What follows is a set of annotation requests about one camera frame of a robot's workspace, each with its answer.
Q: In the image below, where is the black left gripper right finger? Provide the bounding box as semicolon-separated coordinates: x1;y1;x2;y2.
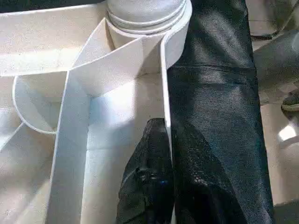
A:
171;119;248;224

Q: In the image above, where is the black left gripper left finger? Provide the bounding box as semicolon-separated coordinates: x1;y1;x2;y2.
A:
116;118;174;224

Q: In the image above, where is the white plastic table top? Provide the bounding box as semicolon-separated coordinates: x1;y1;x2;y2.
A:
0;0;193;224

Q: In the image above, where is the white plastic table leg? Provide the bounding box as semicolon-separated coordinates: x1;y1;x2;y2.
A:
105;0;188;34

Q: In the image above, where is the black table mat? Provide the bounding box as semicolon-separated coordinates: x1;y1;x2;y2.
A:
166;0;276;224

